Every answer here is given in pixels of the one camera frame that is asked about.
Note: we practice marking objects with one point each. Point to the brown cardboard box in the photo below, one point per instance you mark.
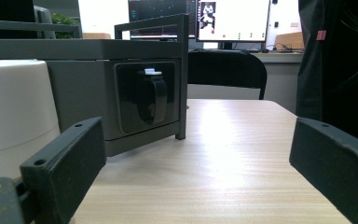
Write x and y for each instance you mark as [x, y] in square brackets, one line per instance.
[290, 40]

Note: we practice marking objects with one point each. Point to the pink tag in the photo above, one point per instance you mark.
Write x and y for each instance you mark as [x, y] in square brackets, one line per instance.
[321, 35]

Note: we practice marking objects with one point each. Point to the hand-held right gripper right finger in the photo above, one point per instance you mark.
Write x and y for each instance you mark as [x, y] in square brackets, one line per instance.
[335, 168]

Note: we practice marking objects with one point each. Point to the monitor with dark screen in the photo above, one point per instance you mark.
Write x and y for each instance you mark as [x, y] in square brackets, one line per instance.
[158, 9]

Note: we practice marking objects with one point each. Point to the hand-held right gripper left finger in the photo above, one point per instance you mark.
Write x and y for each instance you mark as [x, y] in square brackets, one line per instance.
[62, 174]

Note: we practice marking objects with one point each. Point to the white round container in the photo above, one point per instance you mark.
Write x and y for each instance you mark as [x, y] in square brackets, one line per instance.
[12, 109]

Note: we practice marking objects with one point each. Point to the grey storage box with rails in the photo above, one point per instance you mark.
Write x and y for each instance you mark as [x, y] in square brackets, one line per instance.
[80, 93]

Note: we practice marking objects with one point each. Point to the black chair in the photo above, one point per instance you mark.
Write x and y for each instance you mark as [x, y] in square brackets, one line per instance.
[227, 68]

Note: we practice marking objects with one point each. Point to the light wooden box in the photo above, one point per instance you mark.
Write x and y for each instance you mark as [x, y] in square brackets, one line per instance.
[96, 35]

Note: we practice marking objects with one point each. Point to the black curtain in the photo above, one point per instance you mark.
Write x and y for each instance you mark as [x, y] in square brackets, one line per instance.
[6, 12]

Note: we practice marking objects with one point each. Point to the monitor with white screen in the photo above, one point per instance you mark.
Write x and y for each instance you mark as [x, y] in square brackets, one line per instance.
[239, 18]

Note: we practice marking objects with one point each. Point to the green plant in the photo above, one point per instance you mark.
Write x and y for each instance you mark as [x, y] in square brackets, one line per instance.
[62, 20]

